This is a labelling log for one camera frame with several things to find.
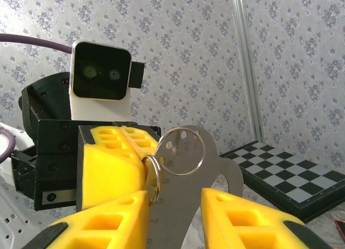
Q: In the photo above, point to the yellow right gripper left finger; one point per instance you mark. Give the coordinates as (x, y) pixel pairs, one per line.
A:
(107, 227)

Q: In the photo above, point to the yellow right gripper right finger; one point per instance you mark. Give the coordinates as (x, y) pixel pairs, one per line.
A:
(242, 230)

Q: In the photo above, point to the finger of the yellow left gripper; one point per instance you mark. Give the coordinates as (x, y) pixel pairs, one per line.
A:
(107, 173)
(140, 144)

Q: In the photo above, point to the silver keyring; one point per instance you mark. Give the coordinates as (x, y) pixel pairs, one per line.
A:
(202, 153)

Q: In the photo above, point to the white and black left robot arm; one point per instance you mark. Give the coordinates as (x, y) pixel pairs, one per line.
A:
(16, 227)

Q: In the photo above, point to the black and grey chessboard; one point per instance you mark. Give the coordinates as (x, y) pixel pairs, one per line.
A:
(283, 173)

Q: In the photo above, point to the red triangular tag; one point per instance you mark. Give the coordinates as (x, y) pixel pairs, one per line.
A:
(341, 225)

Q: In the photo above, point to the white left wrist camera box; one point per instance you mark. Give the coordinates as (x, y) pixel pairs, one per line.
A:
(99, 71)

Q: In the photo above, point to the aluminium frame post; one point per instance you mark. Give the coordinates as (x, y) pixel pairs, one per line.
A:
(246, 71)

